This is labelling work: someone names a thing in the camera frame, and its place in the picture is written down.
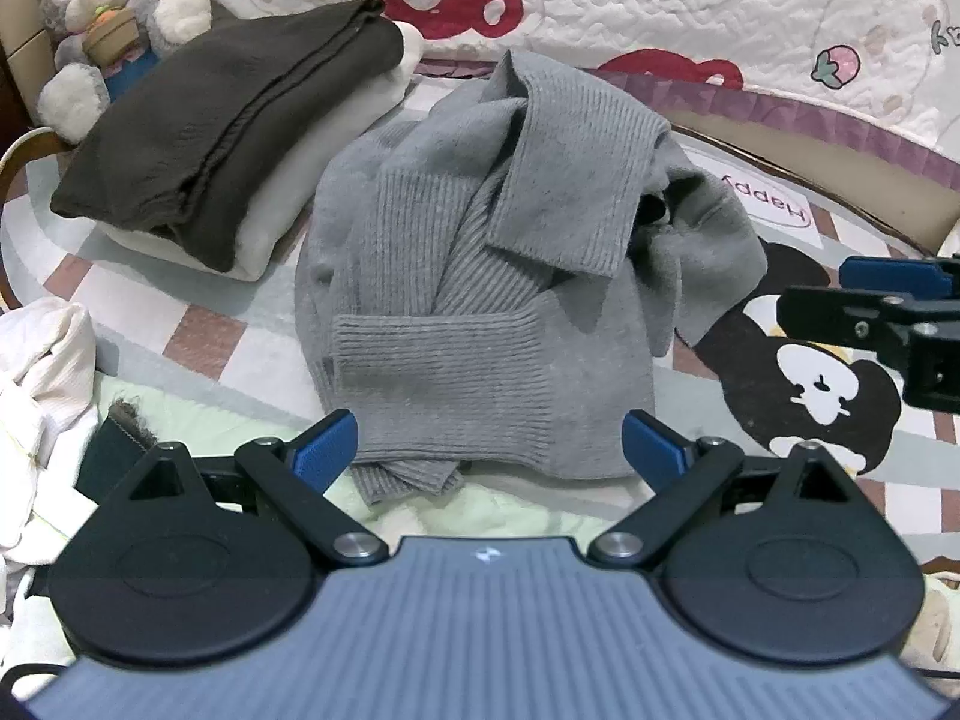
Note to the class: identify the wooden cabinet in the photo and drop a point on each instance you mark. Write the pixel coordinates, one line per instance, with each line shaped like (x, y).
(27, 48)

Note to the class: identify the white clothes pile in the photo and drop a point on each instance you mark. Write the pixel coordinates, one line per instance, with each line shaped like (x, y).
(48, 416)

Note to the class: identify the white red bear quilt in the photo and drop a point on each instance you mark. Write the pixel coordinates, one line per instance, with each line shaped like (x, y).
(891, 62)

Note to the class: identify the grey knit sweater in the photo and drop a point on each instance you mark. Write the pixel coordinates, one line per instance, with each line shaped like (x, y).
(493, 282)

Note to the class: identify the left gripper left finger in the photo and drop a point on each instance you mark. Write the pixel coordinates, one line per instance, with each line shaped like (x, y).
(292, 476)

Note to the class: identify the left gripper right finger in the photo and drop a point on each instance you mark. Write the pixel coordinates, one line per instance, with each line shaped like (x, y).
(687, 478)

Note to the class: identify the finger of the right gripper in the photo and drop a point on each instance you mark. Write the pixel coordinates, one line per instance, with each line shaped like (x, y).
(919, 339)
(928, 277)

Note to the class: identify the folded white garment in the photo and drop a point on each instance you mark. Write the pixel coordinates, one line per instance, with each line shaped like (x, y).
(277, 203)

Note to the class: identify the grey bunny plush toy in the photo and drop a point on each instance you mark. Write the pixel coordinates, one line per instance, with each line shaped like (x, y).
(102, 46)

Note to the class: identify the folded dark brown garment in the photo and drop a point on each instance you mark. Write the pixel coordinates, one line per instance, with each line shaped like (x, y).
(181, 154)

